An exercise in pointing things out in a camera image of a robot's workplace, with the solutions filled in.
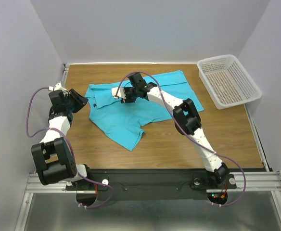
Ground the turquoise t shirt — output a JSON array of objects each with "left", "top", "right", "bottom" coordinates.
[{"left": 85, "top": 70, "right": 204, "bottom": 151}]

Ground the white plastic basket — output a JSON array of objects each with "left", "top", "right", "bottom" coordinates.
[{"left": 197, "top": 54, "right": 262, "bottom": 110}]

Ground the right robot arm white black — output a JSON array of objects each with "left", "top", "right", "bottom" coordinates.
[{"left": 112, "top": 72, "right": 230, "bottom": 186}]

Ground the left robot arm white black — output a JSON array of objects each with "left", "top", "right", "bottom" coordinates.
[{"left": 31, "top": 88, "right": 89, "bottom": 185}]

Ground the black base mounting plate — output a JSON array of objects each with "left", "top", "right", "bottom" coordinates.
[{"left": 66, "top": 169, "right": 236, "bottom": 201}]

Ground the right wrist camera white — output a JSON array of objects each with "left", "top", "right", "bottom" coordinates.
[{"left": 111, "top": 87, "right": 126, "bottom": 99}]

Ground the left aluminium frame rail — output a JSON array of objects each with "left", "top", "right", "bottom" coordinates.
[{"left": 39, "top": 63, "right": 70, "bottom": 165}]

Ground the aluminium frame rail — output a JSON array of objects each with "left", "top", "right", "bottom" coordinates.
[
  {"left": 39, "top": 63, "right": 70, "bottom": 165},
  {"left": 244, "top": 105, "right": 273, "bottom": 172},
  {"left": 25, "top": 172, "right": 281, "bottom": 193}
]

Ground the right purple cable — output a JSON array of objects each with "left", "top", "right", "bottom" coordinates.
[{"left": 115, "top": 71, "right": 247, "bottom": 208}]

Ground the right aluminium frame rail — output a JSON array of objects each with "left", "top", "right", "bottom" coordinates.
[{"left": 244, "top": 105, "right": 273, "bottom": 172}]

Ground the front aluminium frame rail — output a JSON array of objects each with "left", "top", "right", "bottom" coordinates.
[{"left": 25, "top": 172, "right": 281, "bottom": 193}]

